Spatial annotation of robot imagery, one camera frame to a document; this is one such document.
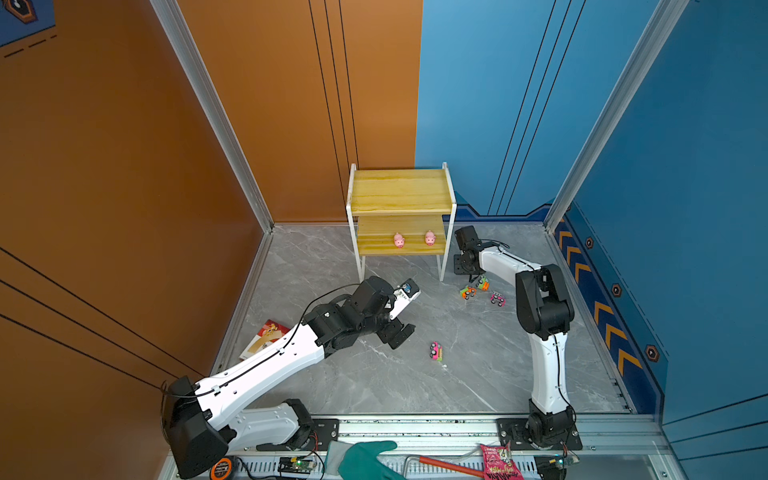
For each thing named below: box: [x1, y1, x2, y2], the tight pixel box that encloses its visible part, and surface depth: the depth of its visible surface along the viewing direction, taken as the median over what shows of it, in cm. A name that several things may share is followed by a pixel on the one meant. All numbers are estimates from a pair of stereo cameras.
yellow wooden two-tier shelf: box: [346, 162, 457, 282], surface depth 88 cm
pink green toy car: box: [430, 341, 443, 362], surface depth 87 cm
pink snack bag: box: [479, 441, 524, 480], surface depth 70 cm
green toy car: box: [477, 275, 490, 292], surface depth 101 cm
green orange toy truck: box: [460, 286, 477, 300], surface depth 101 cm
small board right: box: [555, 453, 580, 469], surface depth 71 cm
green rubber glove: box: [323, 440, 405, 480], surface depth 71 cm
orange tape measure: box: [210, 457, 233, 480], surface depth 68 cm
